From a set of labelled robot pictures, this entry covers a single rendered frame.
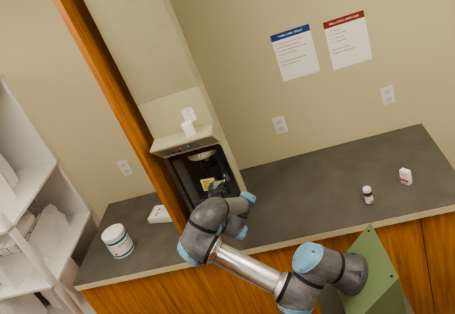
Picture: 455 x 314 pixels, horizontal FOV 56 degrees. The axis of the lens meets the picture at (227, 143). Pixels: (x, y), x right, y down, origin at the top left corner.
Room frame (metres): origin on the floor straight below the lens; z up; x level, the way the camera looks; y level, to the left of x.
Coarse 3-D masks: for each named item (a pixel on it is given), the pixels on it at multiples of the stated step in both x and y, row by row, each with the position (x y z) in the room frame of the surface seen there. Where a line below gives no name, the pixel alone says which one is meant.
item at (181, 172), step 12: (216, 144) 1.87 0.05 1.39; (180, 156) 1.91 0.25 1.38; (192, 156) 1.90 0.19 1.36; (204, 156) 1.88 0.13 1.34; (216, 156) 1.87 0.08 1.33; (180, 168) 1.92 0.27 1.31; (192, 168) 1.90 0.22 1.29; (204, 168) 1.89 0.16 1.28; (216, 168) 1.87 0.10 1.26; (228, 168) 1.86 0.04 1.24; (180, 180) 1.93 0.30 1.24; (192, 180) 1.91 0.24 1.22; (216, 180) 1.88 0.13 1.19; (228, 180) 1.86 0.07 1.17; (192, 192) 1.92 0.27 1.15; (204, 192) 1.90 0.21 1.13; (228, 192) 1.87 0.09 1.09; (240, 192) 1.86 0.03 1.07; (192, 204) 1.93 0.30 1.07
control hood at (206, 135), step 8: (200, 128) 1.86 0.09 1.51; (208, 128) 1.83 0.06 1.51; (168, 136) 1.91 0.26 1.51; (176, 136) 1.88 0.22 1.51; (184, 136) 1.84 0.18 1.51; (192, 136) 1.81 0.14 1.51; (200, 136) 1.78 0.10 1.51; (208, 136) 1.76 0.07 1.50; (216, 136) 1.82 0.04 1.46; (152, 144) 1.89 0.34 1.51; (160, 144) 1.86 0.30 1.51; (168, 144) 1.83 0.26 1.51; (176, 144) 1.80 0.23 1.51; (184, 144) 1.80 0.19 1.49; (200, 144) 1.84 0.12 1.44; (208, 144) 1.85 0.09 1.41; (152, 152) 1.83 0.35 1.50
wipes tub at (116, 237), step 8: (120, 224) 1.99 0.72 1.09; (104, 232) 1.97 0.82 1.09; (112, 232) 1.94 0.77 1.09; (120, 232) 1.91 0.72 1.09; (104, 240) 1.90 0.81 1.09; (112, 240) 1.88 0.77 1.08; (120, 240) 1.89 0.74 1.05; (128, 240) 1.92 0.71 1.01; (112, 248) 1.89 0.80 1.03; (120, 248) 1.88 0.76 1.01; (128, 248) 1.90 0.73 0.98; (120, 256) 1.88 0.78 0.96
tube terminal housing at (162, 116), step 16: (176, 96) 1.90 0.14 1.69; (192, 96) 1.88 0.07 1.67; (208, 96) 1.96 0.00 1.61; (144, 112) 1.94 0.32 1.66; (160, 112) 1.92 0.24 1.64; (176, 112) 1.91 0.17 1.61; (208, 112) 1.87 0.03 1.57; (160, 128) 1.93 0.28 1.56; (176, 128) 1.91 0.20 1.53; (224, 144) 1.90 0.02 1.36; (240, 176) 1.96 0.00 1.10
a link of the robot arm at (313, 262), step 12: (300, 252) 1.10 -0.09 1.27; (312, 252) 1.06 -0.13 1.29; (324, 252) 1.06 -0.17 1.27; (336, 252) 1.07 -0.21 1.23; (300, 264) 1.06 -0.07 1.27; (312, 264) 1.03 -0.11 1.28; (324, 264) 1.03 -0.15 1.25; (336, 264) 1.03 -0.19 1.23; (300, 276) 1.04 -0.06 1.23; (312, 276) 1.02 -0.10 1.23; (324, 276) 1.01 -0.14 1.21; (336, 276) 1.01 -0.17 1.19
